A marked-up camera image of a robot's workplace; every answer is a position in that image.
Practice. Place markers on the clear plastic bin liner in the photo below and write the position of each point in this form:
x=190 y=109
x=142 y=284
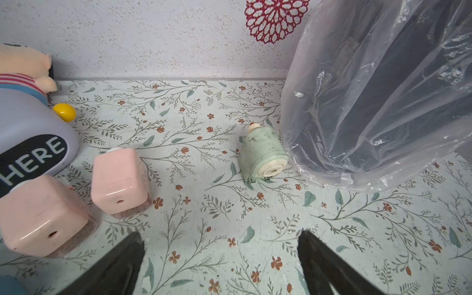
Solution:
x=376 y=103

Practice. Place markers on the grey trash bin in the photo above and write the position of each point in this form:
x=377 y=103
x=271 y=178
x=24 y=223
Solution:
x=398 y=92

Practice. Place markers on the purple tissue box toy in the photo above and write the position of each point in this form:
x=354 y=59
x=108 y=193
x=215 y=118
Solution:
x=35 y=141

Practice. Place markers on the green pencil sharpener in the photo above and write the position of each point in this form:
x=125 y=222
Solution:
x=262 y=156

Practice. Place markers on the plush doll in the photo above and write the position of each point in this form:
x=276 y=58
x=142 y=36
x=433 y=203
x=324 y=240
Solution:
x=29 y=66

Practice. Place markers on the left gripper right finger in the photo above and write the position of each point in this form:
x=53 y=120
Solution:
x=325 y=272

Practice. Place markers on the blue pencil sharpener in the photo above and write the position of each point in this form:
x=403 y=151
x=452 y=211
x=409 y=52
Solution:
x=12 y=290

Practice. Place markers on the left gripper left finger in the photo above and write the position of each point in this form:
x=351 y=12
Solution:
x=114 y=274

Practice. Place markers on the pink pencil sharpener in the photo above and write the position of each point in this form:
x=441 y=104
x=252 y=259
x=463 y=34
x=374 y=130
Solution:
x=120 y=183
x=44 y=218

